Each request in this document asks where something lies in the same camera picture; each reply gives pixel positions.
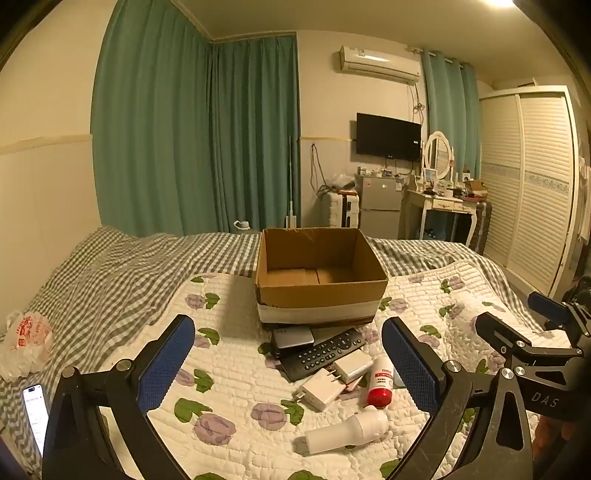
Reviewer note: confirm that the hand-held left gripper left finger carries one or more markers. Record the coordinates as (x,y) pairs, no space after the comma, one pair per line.
(168,364)

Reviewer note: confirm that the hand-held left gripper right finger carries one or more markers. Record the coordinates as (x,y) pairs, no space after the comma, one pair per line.
(411,364)

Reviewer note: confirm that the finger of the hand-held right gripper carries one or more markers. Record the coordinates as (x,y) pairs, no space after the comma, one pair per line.
(549,307)
(503,334)

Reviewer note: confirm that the white bottle red cap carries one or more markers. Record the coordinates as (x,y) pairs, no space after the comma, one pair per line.
(381,378)

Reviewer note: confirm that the small white charger cube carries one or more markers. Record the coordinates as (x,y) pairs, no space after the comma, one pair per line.
(353,364)

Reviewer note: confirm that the small pink item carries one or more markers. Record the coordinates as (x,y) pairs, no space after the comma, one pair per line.
(353,386)

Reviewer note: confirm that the dark device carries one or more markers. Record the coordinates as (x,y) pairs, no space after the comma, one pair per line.
(332,333)

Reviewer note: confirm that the black remote control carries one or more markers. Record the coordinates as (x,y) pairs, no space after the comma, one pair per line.
(323,353)

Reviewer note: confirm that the large white charger plug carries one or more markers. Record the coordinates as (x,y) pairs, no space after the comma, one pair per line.
(318,390)

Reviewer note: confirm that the white handheld device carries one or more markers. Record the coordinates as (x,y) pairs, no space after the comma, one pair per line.
(341,431)

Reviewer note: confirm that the brown cardboard box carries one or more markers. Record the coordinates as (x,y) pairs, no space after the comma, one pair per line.
(318,295)

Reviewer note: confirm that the grey power bank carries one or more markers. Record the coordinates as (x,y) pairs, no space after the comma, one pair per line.
(291,339)

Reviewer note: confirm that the person's right hand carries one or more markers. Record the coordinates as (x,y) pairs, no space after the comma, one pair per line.
(556,434)

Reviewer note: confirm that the white floral quilt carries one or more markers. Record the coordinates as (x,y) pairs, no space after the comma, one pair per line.
(240,369)

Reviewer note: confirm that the grey checked bed sheet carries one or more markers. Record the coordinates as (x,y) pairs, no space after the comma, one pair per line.
(115,277)

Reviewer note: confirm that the dark suitcase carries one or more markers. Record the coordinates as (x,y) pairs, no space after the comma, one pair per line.
(482,226)

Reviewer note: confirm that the blue basket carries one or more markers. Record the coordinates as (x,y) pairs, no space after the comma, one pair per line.
(436,234)

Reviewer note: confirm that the white louvred wardrobe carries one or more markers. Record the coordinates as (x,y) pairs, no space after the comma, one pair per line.
(531,184)

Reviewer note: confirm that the brown box on dressing table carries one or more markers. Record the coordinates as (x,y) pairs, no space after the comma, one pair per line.
(475,187)

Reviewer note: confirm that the smartphone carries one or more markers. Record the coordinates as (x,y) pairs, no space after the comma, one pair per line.
(36,415)

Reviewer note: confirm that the white dressing table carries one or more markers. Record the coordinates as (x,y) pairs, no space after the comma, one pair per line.
(443,203)

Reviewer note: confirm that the white plastic bag red print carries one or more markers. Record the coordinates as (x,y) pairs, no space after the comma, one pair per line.
(25,341)

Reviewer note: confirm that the clear water jug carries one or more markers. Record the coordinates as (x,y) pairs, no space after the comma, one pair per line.
(242,225)

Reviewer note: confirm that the silver refrigerator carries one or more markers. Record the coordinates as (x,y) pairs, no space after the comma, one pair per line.
(381,207)

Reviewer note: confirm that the white suitcase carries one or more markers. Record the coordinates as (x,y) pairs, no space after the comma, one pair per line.
(344,210)

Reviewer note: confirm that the oval white mirror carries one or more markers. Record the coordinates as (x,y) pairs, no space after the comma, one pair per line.
(437,154)

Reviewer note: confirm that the clear plastic bag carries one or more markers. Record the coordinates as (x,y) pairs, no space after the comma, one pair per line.
(340,182)

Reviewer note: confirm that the white mop pole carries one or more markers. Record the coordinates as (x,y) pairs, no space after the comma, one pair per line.
(291,194)

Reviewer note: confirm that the wide green curtain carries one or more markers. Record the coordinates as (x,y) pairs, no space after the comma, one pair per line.
(184,138)

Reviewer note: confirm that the narrow green curtain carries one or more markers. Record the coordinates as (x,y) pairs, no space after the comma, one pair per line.
(443,106)

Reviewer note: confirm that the white air conditioner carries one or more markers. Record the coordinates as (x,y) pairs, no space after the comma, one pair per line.
(378,62)

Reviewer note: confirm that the black wall television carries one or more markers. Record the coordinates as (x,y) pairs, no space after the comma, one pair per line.
(388,136)

